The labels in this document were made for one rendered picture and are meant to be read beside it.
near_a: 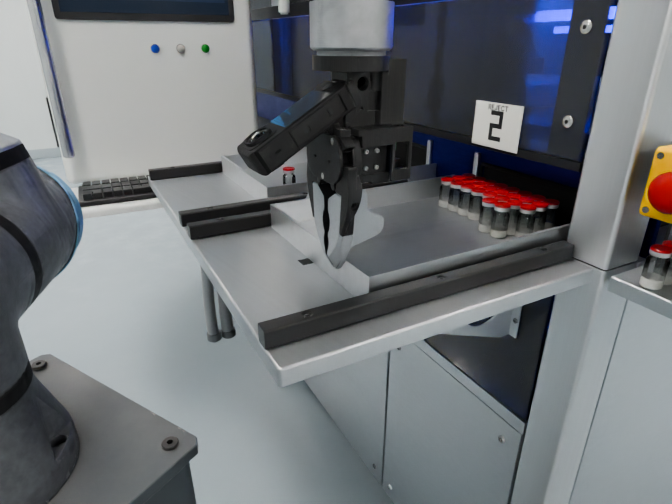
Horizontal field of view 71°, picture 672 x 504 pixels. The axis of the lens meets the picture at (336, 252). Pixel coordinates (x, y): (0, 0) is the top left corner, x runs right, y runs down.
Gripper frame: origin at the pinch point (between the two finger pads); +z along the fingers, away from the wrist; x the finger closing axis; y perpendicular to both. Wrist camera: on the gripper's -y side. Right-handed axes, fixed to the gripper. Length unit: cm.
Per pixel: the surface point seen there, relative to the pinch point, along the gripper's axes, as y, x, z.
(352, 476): 29, 42, 91
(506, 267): 18.0, -8.0, 1.8
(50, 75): -24, 84, -15
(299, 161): 20, 54, 3
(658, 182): 25.9, -17.0, -9.2
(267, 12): 29, 92, -29
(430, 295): 7.4, -8.0, 2.6
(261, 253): -3.6, 12.0, 3.4
